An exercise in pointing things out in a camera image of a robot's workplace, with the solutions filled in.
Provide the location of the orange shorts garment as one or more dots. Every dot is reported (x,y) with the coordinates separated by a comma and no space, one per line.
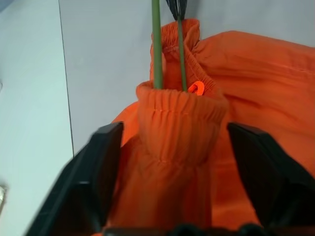
(246,73)

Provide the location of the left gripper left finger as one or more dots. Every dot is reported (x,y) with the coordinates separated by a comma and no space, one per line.
(81,186)

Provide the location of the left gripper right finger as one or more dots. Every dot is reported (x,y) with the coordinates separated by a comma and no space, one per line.
(275,186)

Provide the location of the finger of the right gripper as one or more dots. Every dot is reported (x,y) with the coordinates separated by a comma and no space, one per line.
(172,6)
(183,7)

